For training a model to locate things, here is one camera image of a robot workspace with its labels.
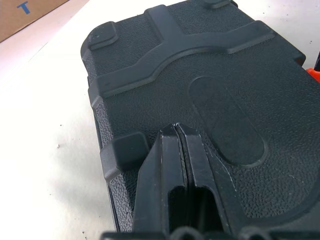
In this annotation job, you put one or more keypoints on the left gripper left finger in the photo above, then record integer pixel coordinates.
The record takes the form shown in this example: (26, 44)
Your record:
(155, 180)

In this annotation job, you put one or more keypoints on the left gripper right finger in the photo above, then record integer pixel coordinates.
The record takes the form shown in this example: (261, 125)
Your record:
(207, 185)

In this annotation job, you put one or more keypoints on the black plastic tool case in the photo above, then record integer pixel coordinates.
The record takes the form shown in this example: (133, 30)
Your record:
(225, 75)

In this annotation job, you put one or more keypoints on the brown cardboard box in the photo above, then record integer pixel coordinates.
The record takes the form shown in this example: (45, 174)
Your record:
(17, 20)

